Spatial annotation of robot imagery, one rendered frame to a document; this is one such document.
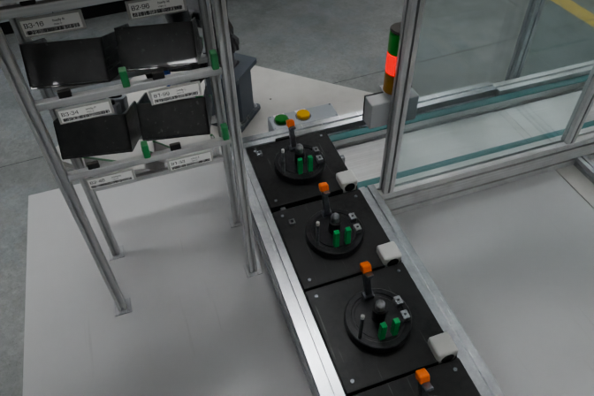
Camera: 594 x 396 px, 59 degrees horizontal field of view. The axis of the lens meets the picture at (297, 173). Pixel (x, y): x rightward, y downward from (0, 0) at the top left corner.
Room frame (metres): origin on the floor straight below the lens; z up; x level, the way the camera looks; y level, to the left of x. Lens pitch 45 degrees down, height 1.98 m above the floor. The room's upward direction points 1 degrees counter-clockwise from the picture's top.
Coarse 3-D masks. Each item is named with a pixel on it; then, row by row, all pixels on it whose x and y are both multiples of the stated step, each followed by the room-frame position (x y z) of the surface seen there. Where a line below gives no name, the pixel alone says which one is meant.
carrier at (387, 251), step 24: (360, 192) 0.94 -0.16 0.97; (288, 216) 0.86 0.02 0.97; (312, 216) 0.84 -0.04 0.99; (336, 216) 0.79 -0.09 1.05; (360, 216) 0.86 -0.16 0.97; (288, 240) 0.78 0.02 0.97; (312, 240) 0.77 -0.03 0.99; (336, 240) 0.74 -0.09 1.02; (360, 240) 0.76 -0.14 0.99; (384, 240) 0.78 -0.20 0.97; (312, 264) 0.71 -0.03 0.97; (336, 264) 0.71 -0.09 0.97; (384, 264) 0.71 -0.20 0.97; (312, 288) 0.65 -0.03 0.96
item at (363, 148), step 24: (336, 144) 1.17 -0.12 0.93; (360, 144) 1.18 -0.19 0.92; (384, 144) 1.18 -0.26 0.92; (360, 168) 1.08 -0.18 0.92; (480, 168) 1.03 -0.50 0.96; (504, 168) 1.05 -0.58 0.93; (528, 168) 1.08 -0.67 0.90; (408, 192) 0.96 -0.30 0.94; (432, 192) 0.98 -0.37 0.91; (456, 192) 1.01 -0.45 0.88
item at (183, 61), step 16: (128, 32) 0.80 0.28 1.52; (144, 32) 0.80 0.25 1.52; (160, 32) 0.81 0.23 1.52; (176, 32) 0.81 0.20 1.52; (192, 32) 0.81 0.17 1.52; (128, 48) 0.79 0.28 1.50; (144, 48) 0.79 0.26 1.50; (160, 48) 0.80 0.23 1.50; (176, 48) 0.80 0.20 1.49; (192, 48) 0.80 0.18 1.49; (128, 64) 0.78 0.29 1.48; (144, 64) 0.78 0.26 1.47; (160, 64) 0.78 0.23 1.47; (176, 64) 0.79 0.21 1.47; (192, 64) 0.79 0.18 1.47
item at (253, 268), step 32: (0, 0) 0.68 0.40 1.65; (224, 0) 0.77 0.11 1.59; (0, 32) 0.68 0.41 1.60; (224, 32) 0.77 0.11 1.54; (0, 64) 0.67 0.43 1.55; (224, 64) 0.77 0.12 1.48; (32, 96) 0.69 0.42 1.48; (32, 128) 0.67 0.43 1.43; (224, 160) 0.93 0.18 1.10; (64, 192) 0.67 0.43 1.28; (96, 256) 0.67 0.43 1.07
